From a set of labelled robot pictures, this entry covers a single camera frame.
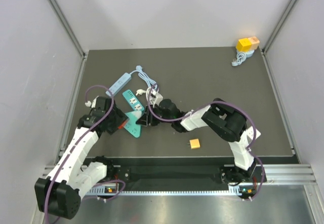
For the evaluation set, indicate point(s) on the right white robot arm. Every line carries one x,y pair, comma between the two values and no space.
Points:
224,119

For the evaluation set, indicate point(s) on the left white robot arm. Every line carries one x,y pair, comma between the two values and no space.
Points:
62,190

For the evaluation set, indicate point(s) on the grey slotted cable duct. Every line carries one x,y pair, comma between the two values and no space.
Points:
100,191

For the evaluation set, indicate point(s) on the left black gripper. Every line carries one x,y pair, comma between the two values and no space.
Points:
121,117

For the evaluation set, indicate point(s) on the white cube plug adapter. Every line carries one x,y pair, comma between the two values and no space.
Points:
250,134

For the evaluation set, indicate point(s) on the yellow cube socket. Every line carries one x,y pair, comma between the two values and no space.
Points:
243,45

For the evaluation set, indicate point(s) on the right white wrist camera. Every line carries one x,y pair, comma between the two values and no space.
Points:
154,98

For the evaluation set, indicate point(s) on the orange plug adapter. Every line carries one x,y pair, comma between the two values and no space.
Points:
194,144

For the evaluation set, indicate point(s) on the light blue power strip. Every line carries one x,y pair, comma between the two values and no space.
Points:
119,84

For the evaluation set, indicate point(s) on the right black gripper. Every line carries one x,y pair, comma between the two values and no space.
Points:
147,119

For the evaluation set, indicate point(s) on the orange cube socket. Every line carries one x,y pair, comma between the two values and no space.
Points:
254,42

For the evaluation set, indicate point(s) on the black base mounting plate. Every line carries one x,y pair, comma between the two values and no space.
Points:
219,174

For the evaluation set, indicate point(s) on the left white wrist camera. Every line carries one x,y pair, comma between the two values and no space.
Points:
91,104

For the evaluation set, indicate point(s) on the teal rectangular power strip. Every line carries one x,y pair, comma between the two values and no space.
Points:
133,101

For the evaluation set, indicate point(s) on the teal triangular power strip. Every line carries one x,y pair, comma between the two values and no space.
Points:
131,126

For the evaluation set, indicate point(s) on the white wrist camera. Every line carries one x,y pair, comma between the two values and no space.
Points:
154,98
91,104

